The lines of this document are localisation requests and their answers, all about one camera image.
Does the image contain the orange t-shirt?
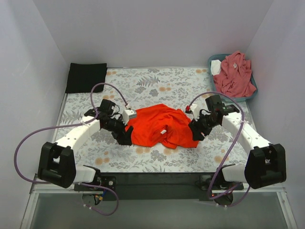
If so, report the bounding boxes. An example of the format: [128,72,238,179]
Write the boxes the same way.
[125,104,199,149]

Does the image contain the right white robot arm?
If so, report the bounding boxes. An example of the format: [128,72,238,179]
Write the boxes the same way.
[185,93,286,190]

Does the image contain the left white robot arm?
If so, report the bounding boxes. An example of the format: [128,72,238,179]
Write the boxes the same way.
[38,99,137,191]

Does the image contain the teal laundry basket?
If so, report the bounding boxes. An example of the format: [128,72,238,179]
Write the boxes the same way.
[207,53,258,102]

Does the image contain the floral table mat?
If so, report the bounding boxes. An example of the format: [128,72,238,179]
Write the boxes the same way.
[60,68,247,172]

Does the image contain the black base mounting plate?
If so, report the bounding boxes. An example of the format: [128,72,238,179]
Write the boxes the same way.
[73,172,244,202]

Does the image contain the pink t-shirt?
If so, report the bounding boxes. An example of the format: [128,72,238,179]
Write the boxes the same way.
[213,51,256,98]

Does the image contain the folded black t-shirt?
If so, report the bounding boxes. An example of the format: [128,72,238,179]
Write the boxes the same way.
[65,63,107,94]

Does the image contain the white t-shirt in basket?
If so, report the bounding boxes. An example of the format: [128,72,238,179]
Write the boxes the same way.
[211,60,221,76]

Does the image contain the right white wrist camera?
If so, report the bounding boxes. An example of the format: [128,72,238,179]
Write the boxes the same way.
[185,103,200,121]

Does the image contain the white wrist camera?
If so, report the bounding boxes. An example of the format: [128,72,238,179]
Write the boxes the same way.
[122,104,137,125]
[185,103,200,121]

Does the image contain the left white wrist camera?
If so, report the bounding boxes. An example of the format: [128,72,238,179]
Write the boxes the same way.
[122,104,137,125]

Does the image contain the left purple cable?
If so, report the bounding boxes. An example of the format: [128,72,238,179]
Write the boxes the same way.
[13,82,129,216]

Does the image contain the aluminium rail frame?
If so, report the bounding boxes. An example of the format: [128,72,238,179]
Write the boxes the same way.
[21,184,297,229]

